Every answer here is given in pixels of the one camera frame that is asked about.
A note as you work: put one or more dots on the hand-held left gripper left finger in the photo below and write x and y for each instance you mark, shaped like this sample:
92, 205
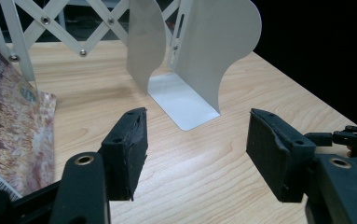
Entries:
126, 155

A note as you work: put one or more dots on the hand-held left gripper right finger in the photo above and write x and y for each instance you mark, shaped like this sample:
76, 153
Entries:
272, 155

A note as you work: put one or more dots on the red illustrated magazine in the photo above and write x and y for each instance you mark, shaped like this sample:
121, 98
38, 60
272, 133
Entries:
11, 118

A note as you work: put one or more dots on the white expandable metal book rack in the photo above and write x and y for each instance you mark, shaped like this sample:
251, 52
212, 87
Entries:
216, 46

